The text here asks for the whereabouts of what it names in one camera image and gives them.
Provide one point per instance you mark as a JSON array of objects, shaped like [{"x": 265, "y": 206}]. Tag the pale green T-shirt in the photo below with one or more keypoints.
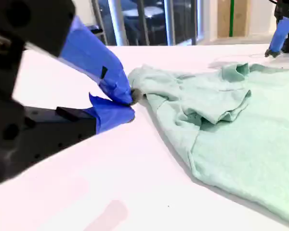
[{"x": 231, "y": 144}]

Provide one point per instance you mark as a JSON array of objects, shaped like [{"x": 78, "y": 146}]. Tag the grey metal pole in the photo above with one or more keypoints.
[
  {"x": 118, "y": 21},
  {"x": 169, "y": 21}
]

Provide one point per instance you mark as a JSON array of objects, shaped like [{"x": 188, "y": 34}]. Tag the wooden panel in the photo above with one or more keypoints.
[{"x": 240, "y": 16}]

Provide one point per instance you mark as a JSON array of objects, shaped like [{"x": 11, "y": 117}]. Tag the green strip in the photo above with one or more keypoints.
[{"x": 231, "y": 18}]

